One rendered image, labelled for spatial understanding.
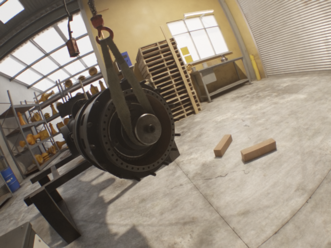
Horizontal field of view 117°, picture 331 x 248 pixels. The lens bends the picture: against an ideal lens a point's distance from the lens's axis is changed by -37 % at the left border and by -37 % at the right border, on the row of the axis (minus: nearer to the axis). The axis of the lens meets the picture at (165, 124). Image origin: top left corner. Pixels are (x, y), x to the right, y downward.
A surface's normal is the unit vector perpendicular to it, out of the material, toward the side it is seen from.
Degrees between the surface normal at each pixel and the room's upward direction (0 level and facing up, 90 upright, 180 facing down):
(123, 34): 90
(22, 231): 0
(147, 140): 90
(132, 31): 90
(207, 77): 90
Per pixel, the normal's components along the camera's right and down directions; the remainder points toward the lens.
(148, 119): 0.61, -0.06
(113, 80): 0.24, 0.15
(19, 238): -0.36, -0.91
